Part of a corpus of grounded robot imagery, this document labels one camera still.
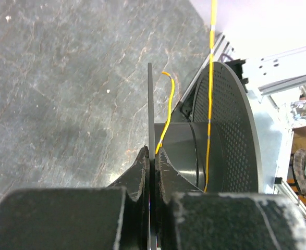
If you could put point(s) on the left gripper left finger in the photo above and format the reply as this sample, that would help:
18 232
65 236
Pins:
113 217

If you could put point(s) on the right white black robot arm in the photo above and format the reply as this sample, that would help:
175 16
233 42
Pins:
272 74

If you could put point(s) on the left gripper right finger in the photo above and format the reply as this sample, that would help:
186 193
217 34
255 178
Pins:
191 219

